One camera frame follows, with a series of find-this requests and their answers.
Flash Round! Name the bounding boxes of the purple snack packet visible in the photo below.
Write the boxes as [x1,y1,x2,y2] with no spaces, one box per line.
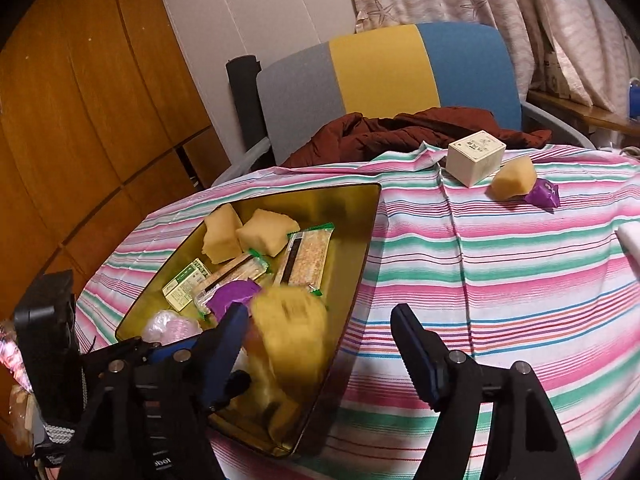
[206,280,263,323]
[524,177,561,213]

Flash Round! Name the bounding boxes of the wooden desk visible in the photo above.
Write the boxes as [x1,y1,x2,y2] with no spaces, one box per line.
[527,89,640,136]

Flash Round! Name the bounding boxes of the white foam sponge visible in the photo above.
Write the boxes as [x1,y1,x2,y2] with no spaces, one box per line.
[617,222,640,271]

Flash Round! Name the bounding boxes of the clear plastic bag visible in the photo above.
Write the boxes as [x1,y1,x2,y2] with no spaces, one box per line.
[0,320,41,453]

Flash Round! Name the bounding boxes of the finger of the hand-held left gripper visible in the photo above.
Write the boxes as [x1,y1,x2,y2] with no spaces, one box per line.
[82,337,201,368]
[223,369,252,401]

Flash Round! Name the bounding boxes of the yellow sponge cake pieces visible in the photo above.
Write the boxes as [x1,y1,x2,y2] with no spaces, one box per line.
[235,208,301,258]

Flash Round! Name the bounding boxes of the cracker packet with green edge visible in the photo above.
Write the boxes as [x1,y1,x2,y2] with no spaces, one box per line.
[272,222,336,296]
[192,247,271,316]

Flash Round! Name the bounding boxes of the yellow sponge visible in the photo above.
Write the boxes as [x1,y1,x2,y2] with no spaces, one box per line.
[201,203,244,264]

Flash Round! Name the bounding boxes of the brown cardboard box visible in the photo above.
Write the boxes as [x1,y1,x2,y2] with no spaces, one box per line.
[542,50,576,98]

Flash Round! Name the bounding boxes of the black rolled mat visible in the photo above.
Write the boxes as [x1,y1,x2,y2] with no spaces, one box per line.
[226,55,273,161]

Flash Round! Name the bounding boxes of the brown jacket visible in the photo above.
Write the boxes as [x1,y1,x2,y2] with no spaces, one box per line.
[280,106,553,168]

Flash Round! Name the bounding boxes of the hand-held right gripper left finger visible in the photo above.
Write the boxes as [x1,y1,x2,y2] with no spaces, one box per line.
[60,304,250,480]

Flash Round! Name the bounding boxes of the wooden wardrobe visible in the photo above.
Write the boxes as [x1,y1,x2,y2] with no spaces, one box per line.
[0,0,231,326]

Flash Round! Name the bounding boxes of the small green patterned box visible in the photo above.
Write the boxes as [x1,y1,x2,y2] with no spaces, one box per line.
[161,257,213,311]

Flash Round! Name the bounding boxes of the beige cardboard box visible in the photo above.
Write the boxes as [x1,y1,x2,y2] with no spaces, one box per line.
[446,130,507,188]

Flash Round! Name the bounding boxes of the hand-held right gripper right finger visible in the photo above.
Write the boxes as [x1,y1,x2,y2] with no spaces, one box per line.
[391,304,583,480]

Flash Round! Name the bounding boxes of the grey yellow blue chair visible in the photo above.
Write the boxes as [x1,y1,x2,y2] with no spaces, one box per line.
[210,22,596,188]

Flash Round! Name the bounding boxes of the gold tin box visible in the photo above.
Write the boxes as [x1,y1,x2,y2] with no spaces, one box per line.
[114,182,383,458]

